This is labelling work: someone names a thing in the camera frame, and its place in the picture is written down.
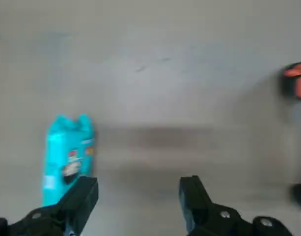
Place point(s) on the teal potato chips packet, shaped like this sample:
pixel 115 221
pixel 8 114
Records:
pixel 59 152

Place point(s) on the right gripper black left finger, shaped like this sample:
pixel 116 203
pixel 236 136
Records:
pixel 74 204

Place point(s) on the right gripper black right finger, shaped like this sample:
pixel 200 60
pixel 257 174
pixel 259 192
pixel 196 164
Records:
pixel 197 209

